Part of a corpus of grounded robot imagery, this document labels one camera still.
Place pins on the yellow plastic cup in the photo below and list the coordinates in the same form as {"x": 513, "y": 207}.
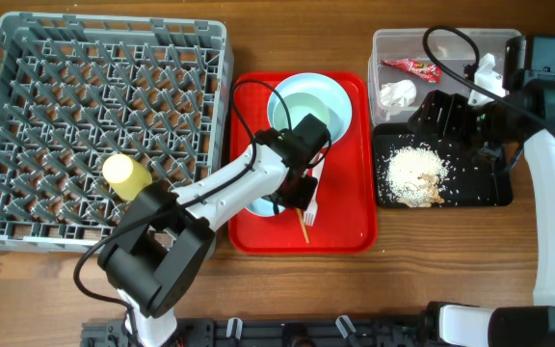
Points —
{"x": 125, "y": 176}

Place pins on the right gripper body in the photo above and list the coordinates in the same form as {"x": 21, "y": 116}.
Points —
{"x": 462, "y": 122}

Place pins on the light blue bowl with cup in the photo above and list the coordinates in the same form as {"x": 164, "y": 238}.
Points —
{"x": 264, "y": 208}

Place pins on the grey plastic dishwasher rack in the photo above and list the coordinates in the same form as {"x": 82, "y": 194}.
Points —
{"x": 76, "y": 89}

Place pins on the white plastic fork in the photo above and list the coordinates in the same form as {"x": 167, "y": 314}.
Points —
{"x": 312, "y": 209}

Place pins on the red snack wrapper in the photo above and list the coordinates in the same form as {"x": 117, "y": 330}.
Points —
{"x": 428, "y": 72}

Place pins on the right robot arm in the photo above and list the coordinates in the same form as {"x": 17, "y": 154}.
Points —
{"x": 526, "y": 114}

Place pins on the black food waste tray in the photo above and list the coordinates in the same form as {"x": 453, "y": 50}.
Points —
{"x": 471, "y": 181}

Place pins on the white napkin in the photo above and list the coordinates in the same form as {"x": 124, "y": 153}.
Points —
{"x": 398, "y": 94}

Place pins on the clear plastic waste bin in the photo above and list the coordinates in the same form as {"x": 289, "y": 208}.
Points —
{"x": 451, "y": 50}

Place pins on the light blue bowl with rice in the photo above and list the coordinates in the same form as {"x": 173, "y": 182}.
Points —
{"x": 299, "y": 105}

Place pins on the light blue round plate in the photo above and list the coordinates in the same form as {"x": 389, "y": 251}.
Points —
{"x": 325, "y": 88}

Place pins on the wooden chopstick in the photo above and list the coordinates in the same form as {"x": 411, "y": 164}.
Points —
{"x": 300, "y": 215}

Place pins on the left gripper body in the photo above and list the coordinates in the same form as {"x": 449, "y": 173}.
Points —
{"x": 299, "y": 195}

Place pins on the rice and peanut shells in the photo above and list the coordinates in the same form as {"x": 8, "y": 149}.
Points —
{"x": 416, "y": 176}

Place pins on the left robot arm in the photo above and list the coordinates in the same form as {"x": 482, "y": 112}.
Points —
{"x": 163, "y": 237}

